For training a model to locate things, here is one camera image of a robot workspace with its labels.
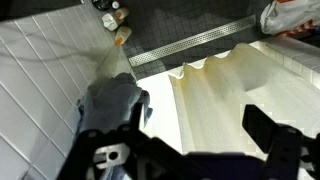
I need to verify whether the white bottle orange cap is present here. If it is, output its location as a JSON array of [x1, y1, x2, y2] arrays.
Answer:
[[114, 25, 133, 47]]

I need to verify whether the small white orange bottle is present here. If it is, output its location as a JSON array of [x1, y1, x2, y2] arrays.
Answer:
[[114, 7, 130, 20]]

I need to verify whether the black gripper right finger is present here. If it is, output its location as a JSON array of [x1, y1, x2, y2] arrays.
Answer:
[[242, 104, 320, 180]]

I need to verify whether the blue towel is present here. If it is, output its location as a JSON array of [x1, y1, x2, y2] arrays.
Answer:
[[75, 72, 154, 134]]

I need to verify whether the dark round container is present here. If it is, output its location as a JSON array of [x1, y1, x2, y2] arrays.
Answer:
[[91, 0, 113, 11]]

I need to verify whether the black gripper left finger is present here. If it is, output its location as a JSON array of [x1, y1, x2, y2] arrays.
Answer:
[[56, 101, 174, 180]]

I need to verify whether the white shower curtain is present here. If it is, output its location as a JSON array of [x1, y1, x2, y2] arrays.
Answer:
[[168, 42, 320, 158]]

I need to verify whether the white red plastic bag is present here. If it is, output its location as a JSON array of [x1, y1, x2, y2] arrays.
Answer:
[[259, 0, 320, 37]]

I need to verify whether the linear metal drain grate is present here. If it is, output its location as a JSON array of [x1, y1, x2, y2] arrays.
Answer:
[[128, 14, 258, 68]]

